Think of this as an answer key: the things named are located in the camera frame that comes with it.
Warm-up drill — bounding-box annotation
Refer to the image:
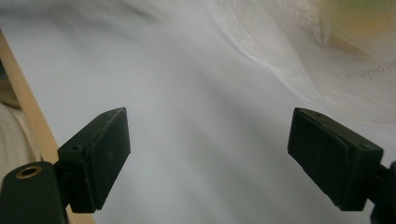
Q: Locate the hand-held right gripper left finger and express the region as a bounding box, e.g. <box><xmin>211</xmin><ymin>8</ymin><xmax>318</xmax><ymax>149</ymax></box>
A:
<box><xmin>57</xmin><ymin>107</ymin><xmax>132</xmax><ymax>214</ymax></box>

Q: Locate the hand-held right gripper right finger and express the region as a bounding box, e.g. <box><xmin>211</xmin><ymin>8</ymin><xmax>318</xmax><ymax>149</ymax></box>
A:
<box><xmin>287</xmin><ymin>107</ymin><xmax>384</xmax><ymax>212</ymax></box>

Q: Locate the yellow drink carton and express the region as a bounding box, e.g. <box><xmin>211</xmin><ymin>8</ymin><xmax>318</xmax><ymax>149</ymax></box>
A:
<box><xmin>321</xmin><ymin>0</ymin><xmax>396</xmax><ymax>62</ymax></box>

